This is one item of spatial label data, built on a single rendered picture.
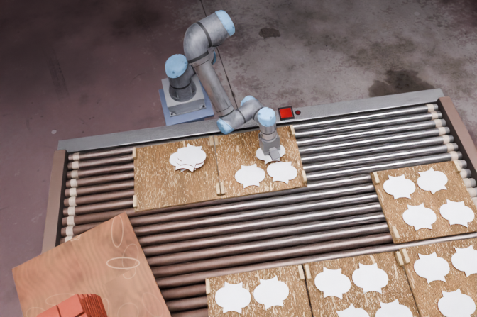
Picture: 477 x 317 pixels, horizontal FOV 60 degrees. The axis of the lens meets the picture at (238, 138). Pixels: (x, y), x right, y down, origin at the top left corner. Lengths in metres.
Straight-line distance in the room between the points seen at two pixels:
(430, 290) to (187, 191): 1.13
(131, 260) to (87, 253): 0.19
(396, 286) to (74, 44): 3.42
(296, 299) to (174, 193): 0.72
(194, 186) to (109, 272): 0.54
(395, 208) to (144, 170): 1.20
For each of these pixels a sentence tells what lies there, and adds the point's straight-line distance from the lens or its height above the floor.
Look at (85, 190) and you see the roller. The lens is 2.16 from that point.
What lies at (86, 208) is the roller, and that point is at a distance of 2.11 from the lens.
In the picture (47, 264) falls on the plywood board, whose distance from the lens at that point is 1.94.
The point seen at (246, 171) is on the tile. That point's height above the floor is 0.95.
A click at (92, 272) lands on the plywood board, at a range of 1.85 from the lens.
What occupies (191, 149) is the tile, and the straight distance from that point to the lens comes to 2.04.
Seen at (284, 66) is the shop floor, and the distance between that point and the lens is 3.68.
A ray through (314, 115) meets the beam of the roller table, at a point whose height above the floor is 0.91.
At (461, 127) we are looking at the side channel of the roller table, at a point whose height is 0.95.
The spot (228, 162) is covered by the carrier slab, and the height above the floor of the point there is 0.94.
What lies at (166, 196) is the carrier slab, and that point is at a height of 0.94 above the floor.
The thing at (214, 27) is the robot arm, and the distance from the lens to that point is 1.75.
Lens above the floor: 2.71
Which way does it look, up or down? 57 degrees down
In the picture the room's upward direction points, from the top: 5 degrees counter-clockwise
